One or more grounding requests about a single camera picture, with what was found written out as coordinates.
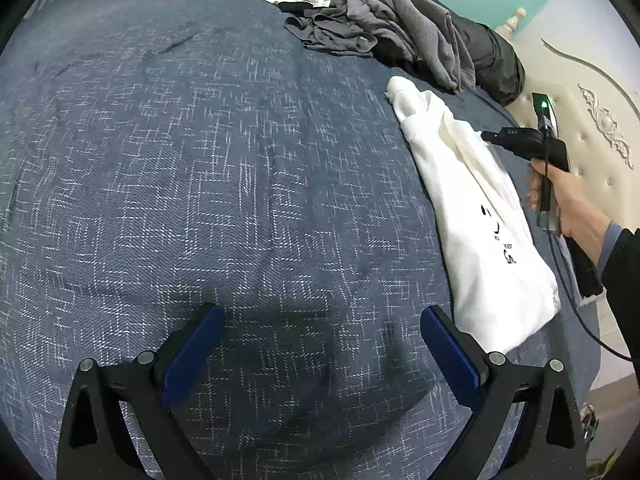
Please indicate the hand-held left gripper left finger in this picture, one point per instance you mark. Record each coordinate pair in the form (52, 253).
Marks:
(192, 355)

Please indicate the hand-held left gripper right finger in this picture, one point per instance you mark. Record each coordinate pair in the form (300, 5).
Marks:
(450, 355)

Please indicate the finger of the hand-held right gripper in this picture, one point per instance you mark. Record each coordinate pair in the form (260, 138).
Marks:
(497, 137)

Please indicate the white long-sleeve shirt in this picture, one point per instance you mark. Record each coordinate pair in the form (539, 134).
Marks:
(475, 240)

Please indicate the person's right forearm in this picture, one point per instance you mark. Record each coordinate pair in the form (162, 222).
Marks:
(620, 270)

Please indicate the person's right hand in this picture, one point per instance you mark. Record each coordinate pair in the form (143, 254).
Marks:
(580, 210)

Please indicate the dark grey rolled duvet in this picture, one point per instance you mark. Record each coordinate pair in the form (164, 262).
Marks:
(495, 60)

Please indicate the cream tufted headboard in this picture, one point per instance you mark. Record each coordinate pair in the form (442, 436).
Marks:
(575, 70)

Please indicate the crumpled grey sweatshirt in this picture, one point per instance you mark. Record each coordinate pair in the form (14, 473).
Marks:
(425, 30)

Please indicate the black crumpled garment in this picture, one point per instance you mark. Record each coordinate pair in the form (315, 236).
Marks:
(300, 7)

